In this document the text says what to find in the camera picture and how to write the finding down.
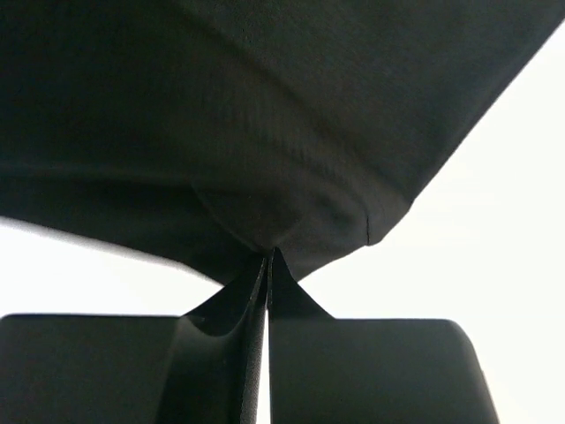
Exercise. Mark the black skirt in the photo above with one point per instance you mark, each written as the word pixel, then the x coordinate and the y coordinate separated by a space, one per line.
pixel 207 131

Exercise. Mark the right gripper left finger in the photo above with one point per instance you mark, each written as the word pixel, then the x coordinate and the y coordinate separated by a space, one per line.
pixel 214 372

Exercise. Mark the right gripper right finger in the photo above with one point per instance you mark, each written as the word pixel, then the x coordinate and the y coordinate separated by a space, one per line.
pixel 296 382

